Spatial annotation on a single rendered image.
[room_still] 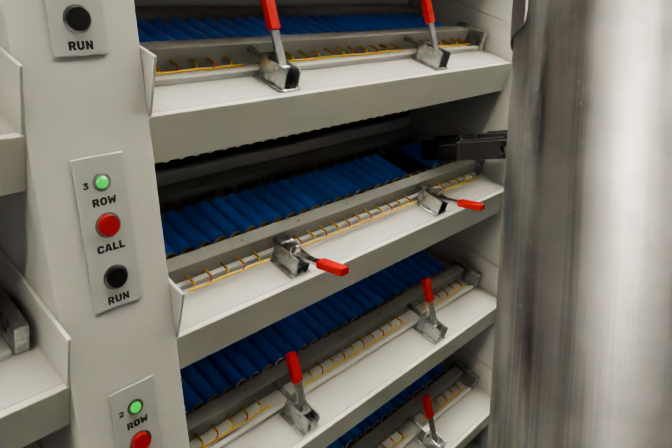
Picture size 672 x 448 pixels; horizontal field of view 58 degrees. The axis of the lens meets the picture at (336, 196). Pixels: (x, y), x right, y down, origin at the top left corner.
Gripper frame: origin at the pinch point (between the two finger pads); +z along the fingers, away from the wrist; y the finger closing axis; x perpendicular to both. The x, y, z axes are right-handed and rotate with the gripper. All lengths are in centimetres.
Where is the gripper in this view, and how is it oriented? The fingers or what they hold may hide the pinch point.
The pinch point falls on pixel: (448, 146)
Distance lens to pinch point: 92.9
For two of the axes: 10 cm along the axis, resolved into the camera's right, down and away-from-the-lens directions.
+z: -7.4, 0.0, 6.8
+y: 6.6, -2.4, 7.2
